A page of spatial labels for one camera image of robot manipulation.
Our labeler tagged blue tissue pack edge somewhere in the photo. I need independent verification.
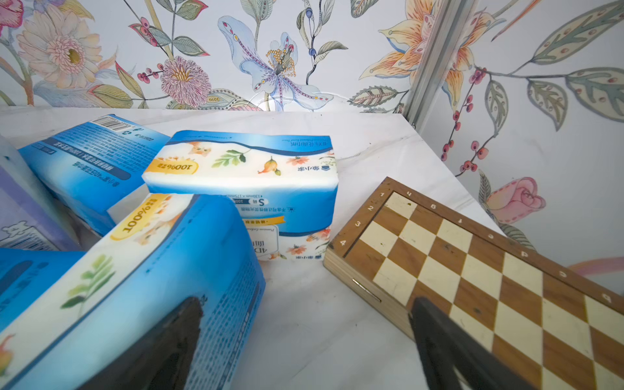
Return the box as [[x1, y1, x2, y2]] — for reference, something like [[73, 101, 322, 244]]
[[0, 248, 85, 331]]

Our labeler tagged wooden chess board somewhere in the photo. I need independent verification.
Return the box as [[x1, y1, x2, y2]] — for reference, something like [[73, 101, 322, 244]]
[[323, 178, 623, 389]]

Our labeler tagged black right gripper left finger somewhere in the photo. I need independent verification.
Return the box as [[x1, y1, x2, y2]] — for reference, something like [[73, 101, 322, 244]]
[[81, 297, 203, 389]]

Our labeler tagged blue barcode tissue pack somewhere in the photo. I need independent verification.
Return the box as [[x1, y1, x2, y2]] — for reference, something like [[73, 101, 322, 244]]
[[19, 115, 170, 237]]

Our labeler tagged blue white floral tissue pack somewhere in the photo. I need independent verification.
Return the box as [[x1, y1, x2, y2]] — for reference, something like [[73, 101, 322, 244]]
[[142, 130, 339, 260]]

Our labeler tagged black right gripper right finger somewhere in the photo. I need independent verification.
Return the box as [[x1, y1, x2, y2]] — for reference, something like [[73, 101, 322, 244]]
[[409, 297, 532, 389]]

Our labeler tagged purple tissue pack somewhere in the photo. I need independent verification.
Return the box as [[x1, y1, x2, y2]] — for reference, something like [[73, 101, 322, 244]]
[[1, 138, 81, 251]]

